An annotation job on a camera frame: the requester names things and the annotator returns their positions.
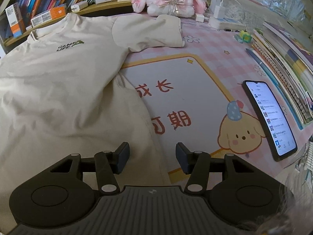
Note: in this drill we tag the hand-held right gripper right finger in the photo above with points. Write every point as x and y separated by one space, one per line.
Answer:
182 156

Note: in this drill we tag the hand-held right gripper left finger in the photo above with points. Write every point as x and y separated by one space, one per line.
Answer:
123 156

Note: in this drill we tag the beige t-shirt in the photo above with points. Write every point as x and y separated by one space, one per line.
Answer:
61 90

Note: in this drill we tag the black smartphone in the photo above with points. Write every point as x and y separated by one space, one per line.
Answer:
269 117

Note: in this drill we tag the grey fluffy cloth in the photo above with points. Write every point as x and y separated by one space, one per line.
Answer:
288 213

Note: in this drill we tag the green yellow toy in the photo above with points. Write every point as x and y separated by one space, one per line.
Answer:
244 36

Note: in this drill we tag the black pen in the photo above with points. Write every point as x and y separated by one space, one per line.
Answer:
231 29

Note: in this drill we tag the white power strip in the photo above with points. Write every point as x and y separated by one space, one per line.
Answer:
225 24

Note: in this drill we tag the stack of notebooks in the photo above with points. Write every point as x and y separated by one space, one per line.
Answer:
288 66

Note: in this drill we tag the small white plug adapter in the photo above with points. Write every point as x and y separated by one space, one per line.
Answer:
200 17

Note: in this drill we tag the white plugged charger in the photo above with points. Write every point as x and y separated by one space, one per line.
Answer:
220 11

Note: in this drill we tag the wooden white bookshelf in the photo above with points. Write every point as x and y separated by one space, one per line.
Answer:
102 7

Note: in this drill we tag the white charger adapter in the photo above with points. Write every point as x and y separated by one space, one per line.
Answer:
79 6

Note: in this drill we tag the flat orange white box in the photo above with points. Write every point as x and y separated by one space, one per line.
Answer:
49 16

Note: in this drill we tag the tall orange white box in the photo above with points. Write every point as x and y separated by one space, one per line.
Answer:
16 22

